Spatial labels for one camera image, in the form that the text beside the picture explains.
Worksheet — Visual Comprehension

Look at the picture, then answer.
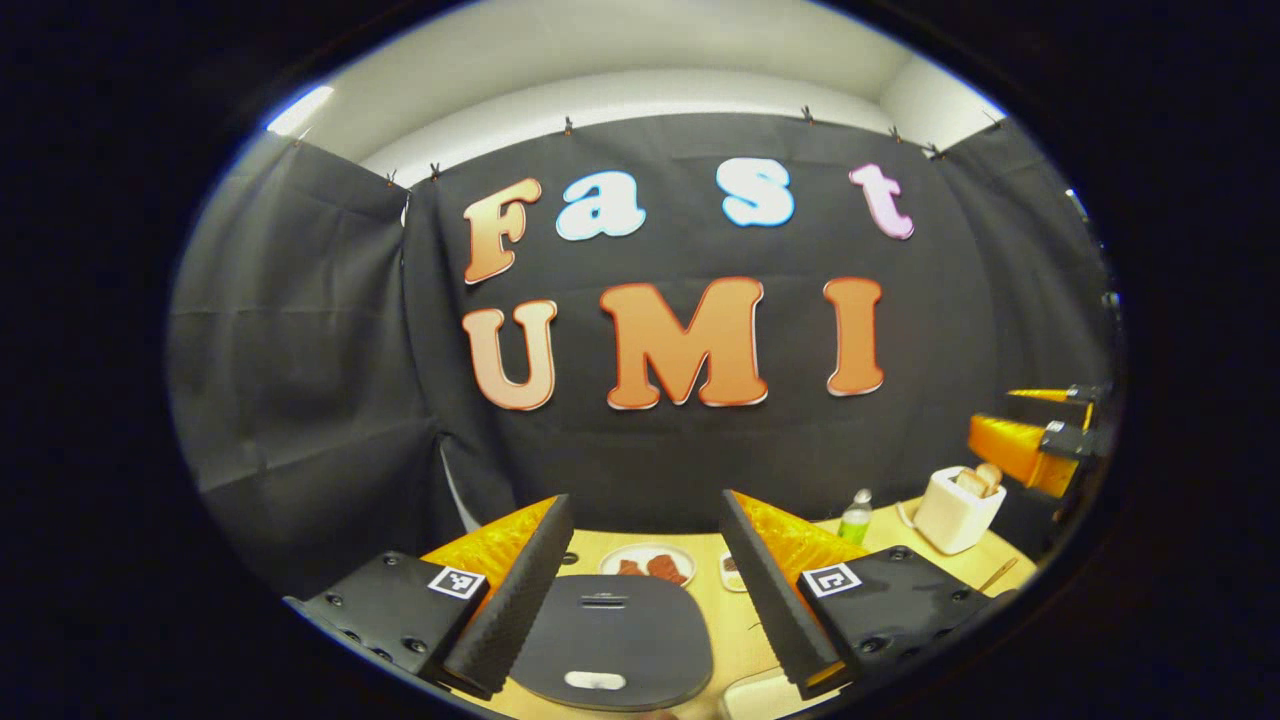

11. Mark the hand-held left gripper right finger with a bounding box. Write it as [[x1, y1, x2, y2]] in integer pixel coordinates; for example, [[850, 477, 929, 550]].
[[720, 488, 1011, 701]]

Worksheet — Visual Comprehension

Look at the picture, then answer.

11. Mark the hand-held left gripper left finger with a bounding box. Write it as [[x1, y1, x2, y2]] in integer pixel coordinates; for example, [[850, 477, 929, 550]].
[[285, 493, 576, 701]]

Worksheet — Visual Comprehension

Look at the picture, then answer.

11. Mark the black rice cooker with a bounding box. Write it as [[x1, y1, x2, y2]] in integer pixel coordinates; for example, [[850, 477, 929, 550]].
[[508, 573, 714, 713]]

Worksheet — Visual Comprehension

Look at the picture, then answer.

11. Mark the white toaster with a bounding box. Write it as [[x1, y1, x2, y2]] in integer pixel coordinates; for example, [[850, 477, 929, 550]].
[[913, 465, 1008, 556]]

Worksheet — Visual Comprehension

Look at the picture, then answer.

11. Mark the white container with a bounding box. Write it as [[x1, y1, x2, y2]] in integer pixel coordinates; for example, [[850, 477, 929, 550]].
[[718, 668, 811, 720]]

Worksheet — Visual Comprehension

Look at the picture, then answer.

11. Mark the green drink bottle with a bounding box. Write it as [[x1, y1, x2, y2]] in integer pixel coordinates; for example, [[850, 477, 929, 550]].
[[838, 488, 874, 547]]

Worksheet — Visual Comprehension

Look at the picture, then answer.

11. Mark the white round plate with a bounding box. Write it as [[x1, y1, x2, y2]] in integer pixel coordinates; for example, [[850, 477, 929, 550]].
[[598, 542, 698, 589]]

